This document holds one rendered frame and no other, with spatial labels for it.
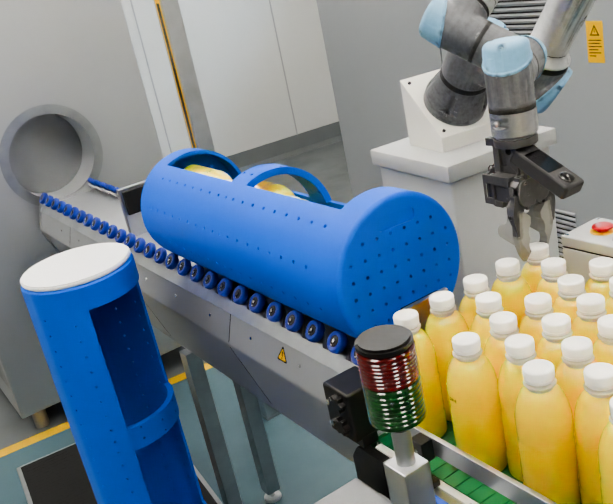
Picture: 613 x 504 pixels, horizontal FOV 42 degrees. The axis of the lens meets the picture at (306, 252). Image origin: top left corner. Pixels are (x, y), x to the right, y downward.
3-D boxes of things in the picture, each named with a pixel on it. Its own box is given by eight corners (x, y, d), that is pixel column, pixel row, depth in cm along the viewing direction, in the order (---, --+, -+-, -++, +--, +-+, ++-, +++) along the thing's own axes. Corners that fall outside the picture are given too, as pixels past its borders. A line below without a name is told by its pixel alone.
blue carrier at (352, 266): (246, 234, 224) (225, 135, 215) (469, 314, 153) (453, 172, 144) (154, 268, 211) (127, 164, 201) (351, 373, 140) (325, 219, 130)
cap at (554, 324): (573, 326, 112) (572, 315, 112) (569, 340, 109) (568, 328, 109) (545, 326, 114) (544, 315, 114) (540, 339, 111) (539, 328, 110)
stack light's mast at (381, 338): (408, 438, 94) (387, 317, 88) (445, 459, 89) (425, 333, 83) (367, 463, 91) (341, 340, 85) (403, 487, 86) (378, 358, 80)
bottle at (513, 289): (527, 355, 143) (516, 261, 136) (548, 373, 136) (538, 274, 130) (491, 367, 142) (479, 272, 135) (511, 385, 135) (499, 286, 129)
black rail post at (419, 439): (427, 476, 118) (419, 430, 115) (441, 484, 116) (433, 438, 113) (416, 483, 117) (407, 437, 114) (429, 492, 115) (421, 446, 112)
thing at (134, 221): (158, 225, 256) (145, 179, 251) (163, 227, 253) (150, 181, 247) (129, 236, 251) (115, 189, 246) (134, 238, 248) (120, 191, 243)
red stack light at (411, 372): (394, 356, 90) (388, 325, 89) (432, 374, 85) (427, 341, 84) (349, 380, 87) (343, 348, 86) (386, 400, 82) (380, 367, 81)
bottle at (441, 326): (431, 403, 135) (414, 304, 128) (470, 392, 136) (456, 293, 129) (445, 424, 128) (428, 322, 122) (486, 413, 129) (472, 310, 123)
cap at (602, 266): (606, 282, 123) (606, 271, 122) (584, 277, 126) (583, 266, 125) (621, 272, 125) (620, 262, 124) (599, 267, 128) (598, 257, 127)
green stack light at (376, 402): (400, 393, 92) (394, 356, 90) (439, 413, 87) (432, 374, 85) (357, 418, 89) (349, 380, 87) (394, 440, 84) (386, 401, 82)
